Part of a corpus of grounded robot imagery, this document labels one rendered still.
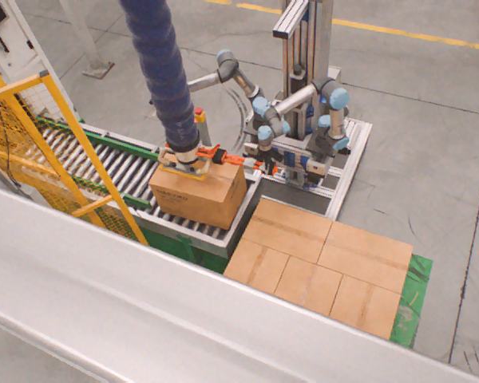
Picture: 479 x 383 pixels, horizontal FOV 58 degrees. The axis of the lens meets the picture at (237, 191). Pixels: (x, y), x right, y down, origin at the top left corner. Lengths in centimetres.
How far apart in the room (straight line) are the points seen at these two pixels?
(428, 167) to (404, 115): 72
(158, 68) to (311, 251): 171
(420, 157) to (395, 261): 158
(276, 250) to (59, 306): 301
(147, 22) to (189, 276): 204
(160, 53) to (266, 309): 215
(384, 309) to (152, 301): 292
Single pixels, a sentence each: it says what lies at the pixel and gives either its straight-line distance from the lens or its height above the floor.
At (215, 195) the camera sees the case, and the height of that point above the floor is 95.
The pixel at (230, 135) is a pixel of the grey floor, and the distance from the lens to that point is 470.
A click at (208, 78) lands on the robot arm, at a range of 291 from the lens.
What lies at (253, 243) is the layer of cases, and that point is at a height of 54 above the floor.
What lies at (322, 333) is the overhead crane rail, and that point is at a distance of 25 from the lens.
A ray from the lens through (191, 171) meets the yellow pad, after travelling 299.
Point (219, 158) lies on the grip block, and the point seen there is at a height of 125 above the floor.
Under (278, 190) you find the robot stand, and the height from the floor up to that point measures 21.
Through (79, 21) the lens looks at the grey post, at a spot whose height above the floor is 70.
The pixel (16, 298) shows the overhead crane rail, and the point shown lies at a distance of 30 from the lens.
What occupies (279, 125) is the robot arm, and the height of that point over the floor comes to 157.
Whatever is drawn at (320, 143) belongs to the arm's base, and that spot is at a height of 109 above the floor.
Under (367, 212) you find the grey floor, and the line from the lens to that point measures 412.
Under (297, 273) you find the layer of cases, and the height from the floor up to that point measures 54.
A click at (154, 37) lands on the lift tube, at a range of 229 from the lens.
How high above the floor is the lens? 345
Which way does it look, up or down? 55 degrees down
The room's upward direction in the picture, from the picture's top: 10 degrees counter-clockwise
